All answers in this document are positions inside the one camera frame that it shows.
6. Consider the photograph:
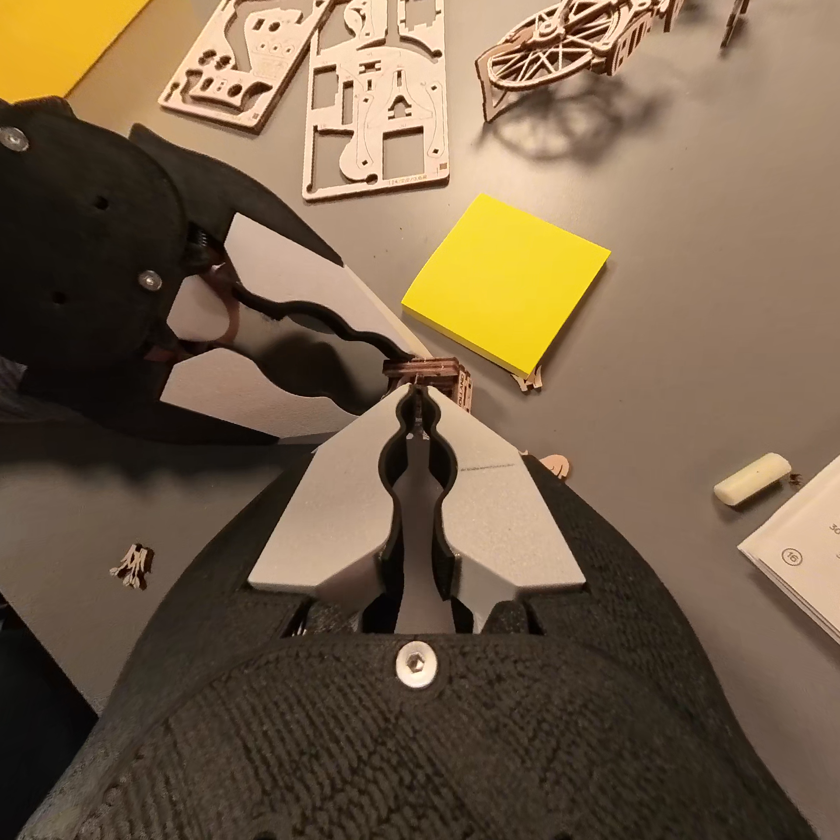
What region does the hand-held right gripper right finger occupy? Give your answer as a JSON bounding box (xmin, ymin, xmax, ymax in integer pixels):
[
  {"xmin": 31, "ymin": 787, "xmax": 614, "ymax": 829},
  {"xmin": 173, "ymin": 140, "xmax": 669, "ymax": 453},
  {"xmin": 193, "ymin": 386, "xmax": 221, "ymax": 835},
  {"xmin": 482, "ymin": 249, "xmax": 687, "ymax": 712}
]
[{"xmin": 419, "ymin": 384, "xmax": 587, "ymax": 634}]

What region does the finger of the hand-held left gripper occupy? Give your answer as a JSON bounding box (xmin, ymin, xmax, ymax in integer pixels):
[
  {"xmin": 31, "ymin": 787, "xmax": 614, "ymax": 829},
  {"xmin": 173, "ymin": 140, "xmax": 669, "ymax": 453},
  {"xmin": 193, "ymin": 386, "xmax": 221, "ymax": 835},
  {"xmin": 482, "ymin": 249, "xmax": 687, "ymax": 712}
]
[
  {"xmin": 222, "ymin": 212, "xmax": 435, "ymax": 361},
  {"xmin": 159, "ymin": 348, "xmax": 362, "ymax": 441}
]

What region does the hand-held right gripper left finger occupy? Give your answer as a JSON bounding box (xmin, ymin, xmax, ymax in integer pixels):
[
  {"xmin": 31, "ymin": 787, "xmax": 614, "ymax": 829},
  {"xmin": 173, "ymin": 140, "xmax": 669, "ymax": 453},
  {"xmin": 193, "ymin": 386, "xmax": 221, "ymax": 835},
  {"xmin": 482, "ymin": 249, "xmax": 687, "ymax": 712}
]
[{"xmin": 247, "ymin": 384, "xmax": 416, "ymax": 634}]

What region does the small wooden crate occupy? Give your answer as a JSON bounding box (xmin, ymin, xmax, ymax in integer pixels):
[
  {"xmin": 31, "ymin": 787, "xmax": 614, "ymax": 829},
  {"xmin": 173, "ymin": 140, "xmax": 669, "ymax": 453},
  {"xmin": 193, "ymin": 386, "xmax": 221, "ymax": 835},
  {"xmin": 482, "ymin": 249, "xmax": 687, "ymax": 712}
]
[{"xmin": 382, "ymin": 356, "xmax": 475, "ymax": 414}]

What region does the person's left forearm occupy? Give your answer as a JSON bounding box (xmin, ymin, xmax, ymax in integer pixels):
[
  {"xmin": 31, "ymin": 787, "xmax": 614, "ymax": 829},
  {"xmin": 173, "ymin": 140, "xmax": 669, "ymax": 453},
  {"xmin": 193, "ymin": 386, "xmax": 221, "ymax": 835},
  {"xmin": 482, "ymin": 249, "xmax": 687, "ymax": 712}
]
[{"xmin": 0, "ymin": 354, "xmax": 30, "ymax": 421}]

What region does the wooden bicycle model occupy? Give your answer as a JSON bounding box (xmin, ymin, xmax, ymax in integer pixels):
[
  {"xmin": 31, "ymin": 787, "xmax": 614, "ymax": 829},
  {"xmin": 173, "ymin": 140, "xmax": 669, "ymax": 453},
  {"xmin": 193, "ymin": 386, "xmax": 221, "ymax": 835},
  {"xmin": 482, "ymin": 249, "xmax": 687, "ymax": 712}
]
[{"xmin": 474, "ymin": 0, "xmax": 752, "ymax": 124}]

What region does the person's left hand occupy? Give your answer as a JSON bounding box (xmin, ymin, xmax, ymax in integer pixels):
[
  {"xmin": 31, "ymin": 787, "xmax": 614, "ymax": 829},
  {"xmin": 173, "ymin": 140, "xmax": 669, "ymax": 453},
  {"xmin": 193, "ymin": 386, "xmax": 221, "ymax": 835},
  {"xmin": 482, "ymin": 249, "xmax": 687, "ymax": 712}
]
[{"xmin": 197, "ymin": 262, "xmax": 242, "ymax": 349}]

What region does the wooden cut-out sheet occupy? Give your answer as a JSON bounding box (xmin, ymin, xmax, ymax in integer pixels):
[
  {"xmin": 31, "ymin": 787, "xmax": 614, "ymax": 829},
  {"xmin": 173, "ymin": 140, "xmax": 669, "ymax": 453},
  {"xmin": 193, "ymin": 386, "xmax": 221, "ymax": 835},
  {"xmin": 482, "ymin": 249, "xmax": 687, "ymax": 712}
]
[
  {"xmin": 157, "ymin": 0, "xmax": 332, "ymax": 134},
  {"xmin": 302, "ymin": 0, "xmax": 450, "ymax": 201}
]

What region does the yellow paper sheet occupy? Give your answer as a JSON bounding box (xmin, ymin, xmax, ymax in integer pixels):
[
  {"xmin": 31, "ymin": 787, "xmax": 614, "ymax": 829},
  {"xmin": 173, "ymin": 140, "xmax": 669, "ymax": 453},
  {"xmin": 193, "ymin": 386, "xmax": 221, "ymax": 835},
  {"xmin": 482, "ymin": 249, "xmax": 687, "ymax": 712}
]
[{"xmin": 0, "ymin": 0, "xmax": 153, "ymax": 104}]

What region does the yellow sticky note pad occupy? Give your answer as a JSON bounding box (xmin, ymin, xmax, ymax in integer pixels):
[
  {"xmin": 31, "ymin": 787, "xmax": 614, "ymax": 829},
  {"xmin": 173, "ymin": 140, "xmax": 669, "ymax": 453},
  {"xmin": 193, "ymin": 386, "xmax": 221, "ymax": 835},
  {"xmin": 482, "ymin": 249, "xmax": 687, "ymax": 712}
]
[{"xmin": 400, "ymin": 193, "xmax": 613, "ymax": 380}]

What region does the pale wax stick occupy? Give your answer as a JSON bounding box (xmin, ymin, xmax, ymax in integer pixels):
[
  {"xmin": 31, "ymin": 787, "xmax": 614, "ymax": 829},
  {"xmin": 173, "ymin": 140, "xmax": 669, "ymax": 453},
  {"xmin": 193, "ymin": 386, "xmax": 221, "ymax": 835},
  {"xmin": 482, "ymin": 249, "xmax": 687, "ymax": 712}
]
[{"xmin": 714, "ymin": 453, "xmax": 793, "ymax": 506}]

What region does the instruction booklet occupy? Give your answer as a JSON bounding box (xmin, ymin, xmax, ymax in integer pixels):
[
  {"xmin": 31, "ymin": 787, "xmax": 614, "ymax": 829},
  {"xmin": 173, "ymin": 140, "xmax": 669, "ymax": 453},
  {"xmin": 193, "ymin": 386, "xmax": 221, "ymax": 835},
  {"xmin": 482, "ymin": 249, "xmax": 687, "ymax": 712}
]
[{"xmin": 737, "ymin": 453, "xmax": 840, "ymax": 647}]

